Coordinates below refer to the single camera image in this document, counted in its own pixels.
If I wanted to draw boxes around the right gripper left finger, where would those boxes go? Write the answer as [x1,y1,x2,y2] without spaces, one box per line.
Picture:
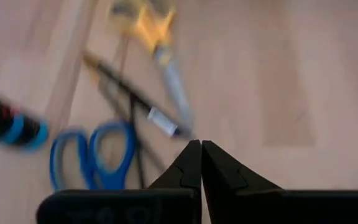
[35,139,203,224]

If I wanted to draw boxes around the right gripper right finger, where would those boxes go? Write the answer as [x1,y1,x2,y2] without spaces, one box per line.
[201,139,358,224]

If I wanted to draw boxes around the blue handled scissors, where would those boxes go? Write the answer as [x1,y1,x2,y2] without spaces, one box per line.
[48,119,138,191]

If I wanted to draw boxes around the black paintbrush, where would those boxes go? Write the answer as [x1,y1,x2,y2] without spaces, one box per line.
[98,74,167,190]

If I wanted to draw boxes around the black pen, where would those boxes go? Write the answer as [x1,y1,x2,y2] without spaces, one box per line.
[84,51,185,138]

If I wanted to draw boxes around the blue paint bottle white cap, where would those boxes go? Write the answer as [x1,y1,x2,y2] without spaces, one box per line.
[0,88,49,152]

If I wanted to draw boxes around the yellow handled scissors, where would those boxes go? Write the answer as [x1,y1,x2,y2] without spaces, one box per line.
[109,0,195,139]

